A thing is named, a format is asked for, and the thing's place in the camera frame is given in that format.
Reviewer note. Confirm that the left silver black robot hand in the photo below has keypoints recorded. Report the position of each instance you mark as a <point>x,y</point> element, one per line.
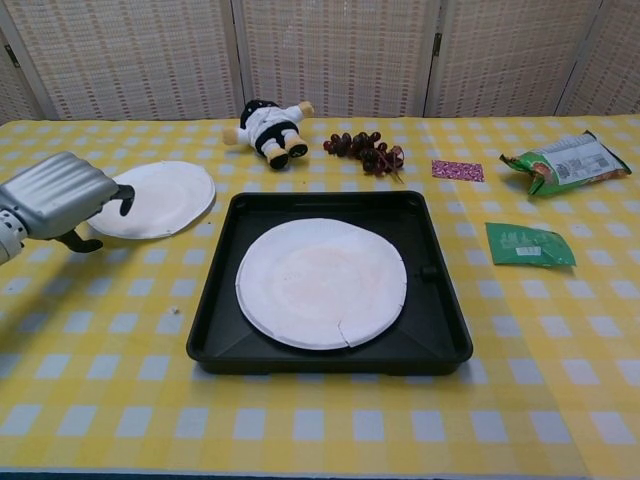
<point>55,195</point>

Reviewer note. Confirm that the white paper plate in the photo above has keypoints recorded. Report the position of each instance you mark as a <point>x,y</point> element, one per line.
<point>165,200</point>

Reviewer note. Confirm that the white paper plate cracked rim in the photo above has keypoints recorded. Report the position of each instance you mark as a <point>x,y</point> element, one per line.
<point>320,285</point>

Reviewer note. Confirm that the black square plastic tray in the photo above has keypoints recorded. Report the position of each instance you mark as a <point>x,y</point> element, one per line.
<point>220,330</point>

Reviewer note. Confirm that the plush doll white black outfit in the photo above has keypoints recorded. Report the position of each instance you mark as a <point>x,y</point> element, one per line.
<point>265,127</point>

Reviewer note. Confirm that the yellow white checkered tablecloth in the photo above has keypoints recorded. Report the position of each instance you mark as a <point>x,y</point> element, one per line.
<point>150,400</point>
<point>600,310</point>

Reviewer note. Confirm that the woven folding screen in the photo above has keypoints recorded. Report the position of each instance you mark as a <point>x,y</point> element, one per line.
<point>320,55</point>

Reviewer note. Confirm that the bunch of dark red grapes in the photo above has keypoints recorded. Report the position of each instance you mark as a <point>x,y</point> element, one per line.
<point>367,150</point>

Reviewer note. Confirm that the pink patterned flat packet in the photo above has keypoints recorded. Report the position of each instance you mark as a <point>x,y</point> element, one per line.
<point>457,170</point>

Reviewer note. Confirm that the small green foil packet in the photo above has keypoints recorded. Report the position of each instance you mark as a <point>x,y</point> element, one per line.
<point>530,245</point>

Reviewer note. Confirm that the green snack bag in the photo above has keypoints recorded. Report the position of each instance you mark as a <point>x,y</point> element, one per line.
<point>565,165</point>

